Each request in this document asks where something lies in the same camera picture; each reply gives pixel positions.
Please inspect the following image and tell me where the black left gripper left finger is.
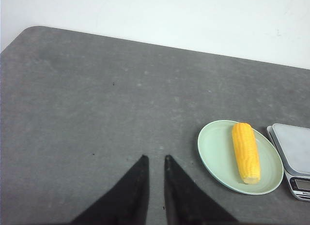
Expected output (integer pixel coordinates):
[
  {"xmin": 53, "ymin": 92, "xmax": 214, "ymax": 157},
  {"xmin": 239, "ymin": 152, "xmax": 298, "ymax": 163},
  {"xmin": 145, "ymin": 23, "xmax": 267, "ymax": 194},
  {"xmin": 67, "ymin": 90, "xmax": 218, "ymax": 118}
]
[{"xmin": 70, "ymin": 155, "xmax": 149, "ymax": 225}]

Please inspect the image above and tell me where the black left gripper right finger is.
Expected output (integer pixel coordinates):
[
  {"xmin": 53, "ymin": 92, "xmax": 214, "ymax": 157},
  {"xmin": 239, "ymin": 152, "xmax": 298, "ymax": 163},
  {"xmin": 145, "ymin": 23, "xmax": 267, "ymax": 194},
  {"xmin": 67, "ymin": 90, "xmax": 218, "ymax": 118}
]
[{"xmin": 164, "ymin": 155, "xmax": 239, "ymax": 225}]

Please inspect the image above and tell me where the yellow corn cob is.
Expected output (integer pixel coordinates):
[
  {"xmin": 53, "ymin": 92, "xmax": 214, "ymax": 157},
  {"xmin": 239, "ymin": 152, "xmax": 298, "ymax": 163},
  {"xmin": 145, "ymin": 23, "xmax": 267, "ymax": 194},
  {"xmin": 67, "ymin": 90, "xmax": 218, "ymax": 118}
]
[{"xmin": 232, "ymin": 123, "xmax": 261, "ymax": 184}]

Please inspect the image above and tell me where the green oval plate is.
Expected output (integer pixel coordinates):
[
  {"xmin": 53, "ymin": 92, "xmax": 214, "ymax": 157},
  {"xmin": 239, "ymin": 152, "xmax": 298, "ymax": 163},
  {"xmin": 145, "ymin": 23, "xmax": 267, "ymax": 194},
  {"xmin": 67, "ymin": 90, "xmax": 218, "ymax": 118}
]
[{"xmin": 197, "ymin": 120, "xmax": 284, "ymax": 195}]

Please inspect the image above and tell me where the silver digital kitchen scale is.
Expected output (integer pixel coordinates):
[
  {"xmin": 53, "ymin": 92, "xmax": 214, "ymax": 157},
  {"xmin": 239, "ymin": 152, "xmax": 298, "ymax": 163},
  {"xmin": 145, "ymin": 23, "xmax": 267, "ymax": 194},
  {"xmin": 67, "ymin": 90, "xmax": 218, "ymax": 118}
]
[{"xmin": 267, "ymin": 123, "xmax": 310, "ymax": 202}]

